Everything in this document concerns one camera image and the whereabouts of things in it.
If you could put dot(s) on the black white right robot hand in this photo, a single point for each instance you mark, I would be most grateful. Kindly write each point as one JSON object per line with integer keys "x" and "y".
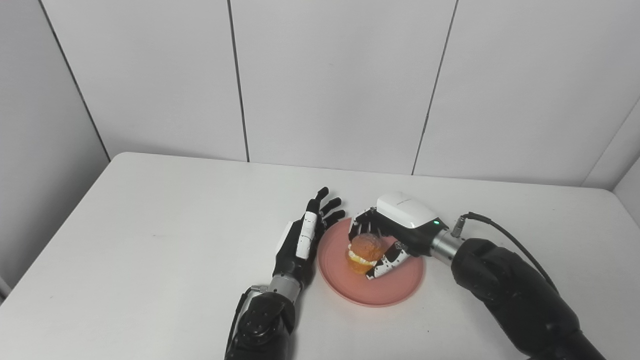
{"x": 407, "y": 220}

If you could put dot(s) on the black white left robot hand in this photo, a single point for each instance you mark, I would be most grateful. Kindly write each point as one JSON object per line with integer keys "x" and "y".
{"x": 300, "y": 250}

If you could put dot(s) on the cream puff pastry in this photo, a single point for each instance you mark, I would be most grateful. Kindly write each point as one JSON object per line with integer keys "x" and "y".
{"x": 367, "y": 250}

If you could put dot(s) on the pink round plate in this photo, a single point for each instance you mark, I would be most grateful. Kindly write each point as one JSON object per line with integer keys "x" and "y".
{"x": 360, "y": 287}

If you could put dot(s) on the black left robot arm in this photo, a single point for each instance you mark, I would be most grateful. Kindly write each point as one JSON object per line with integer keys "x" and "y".
{"x": 265, "y": 325}

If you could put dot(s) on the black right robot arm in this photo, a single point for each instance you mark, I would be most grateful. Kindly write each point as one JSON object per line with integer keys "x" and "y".
{"x": 515, "y": 295}

